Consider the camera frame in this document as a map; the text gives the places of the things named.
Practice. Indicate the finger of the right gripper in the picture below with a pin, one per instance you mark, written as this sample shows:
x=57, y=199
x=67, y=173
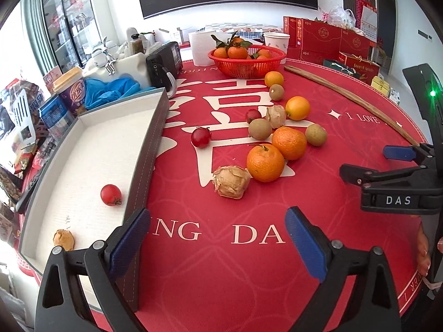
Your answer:
x=417, y=154
x=416, y=177

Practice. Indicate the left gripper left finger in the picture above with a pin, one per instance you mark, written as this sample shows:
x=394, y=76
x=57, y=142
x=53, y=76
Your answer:
x=62, y=304

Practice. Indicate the dried physalis husk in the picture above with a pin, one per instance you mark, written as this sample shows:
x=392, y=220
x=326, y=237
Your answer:
x=276, y=116
x=64, y=238
x=231, y=181

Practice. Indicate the kiwi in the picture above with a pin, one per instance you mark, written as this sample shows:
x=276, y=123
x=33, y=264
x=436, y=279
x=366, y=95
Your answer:
x=260, y=129
x=276, y=92
x=316, y=135

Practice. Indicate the mandarin orange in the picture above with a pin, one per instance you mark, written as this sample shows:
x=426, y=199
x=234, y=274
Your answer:
x=265, y=163
x=291, y=143

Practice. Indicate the smooth yellow orange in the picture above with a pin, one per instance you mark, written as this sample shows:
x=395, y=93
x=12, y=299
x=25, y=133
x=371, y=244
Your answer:
x=297, y=108

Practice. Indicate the right hand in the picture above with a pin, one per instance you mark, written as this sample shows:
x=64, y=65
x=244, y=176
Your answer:
x=423, y=258

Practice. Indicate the yellow carton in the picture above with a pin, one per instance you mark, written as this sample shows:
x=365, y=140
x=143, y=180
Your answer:
x=380, y=85

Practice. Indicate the long wooden stick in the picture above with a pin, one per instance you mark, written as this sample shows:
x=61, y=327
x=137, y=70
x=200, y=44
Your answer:
x=355, y=99

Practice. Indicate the red gift bag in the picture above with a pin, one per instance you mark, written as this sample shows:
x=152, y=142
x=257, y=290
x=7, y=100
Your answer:
x=367, y=69

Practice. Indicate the dark green gift bag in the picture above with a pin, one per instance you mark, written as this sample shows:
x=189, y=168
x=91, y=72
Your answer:
x=338, y=66

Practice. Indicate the white grey tray box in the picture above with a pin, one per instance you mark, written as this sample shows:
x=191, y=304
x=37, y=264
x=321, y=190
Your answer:
x=114, y=144

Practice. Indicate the red tablecloth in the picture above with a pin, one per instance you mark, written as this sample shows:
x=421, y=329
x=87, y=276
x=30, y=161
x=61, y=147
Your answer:
x=210, y=263

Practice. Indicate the far small orange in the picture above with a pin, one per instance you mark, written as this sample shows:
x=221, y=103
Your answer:
x=273, y=78

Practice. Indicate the red gift boxes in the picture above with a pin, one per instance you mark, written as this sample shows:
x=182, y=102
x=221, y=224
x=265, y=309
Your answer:
x=314, y=41

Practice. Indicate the red plastic fruit basket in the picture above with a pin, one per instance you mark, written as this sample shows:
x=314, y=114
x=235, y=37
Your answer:
x=254, y=68

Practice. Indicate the paper cup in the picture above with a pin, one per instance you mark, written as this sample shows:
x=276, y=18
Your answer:
x=277, y=40

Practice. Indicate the mandarins with leaves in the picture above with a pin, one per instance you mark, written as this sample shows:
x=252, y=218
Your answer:
x=237, y=48

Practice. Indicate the blue snack packet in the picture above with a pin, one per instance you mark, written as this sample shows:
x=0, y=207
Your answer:
x=56, y=117

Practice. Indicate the blue cloth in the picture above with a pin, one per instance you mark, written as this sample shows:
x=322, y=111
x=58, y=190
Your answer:
x=99, y=93

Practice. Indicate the milk tea cup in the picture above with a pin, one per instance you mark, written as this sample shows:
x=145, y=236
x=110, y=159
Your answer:
x=71, y=87

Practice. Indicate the white paper towel roll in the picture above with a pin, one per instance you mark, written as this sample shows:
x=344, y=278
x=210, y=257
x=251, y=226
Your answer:
x=201, y=44

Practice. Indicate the black portable radio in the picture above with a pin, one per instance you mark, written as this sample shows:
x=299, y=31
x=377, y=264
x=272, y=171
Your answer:
x=164, y=65

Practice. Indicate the glass display cabinet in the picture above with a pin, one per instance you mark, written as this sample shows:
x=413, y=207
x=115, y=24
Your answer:
x=72, y=30

